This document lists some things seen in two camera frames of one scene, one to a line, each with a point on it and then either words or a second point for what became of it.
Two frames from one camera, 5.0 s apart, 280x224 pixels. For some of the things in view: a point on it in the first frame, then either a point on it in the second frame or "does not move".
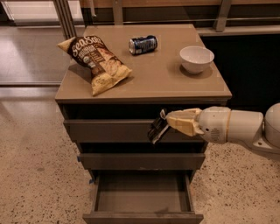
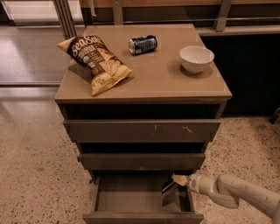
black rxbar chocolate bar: (157, 128) -> (170, 183)
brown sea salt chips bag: (104, 66) does not move
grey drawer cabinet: (171, 69) does not move
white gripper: (213, 123) -> (193, 183)
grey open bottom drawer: (143, 197) does not move
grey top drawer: (121, 130) does not move
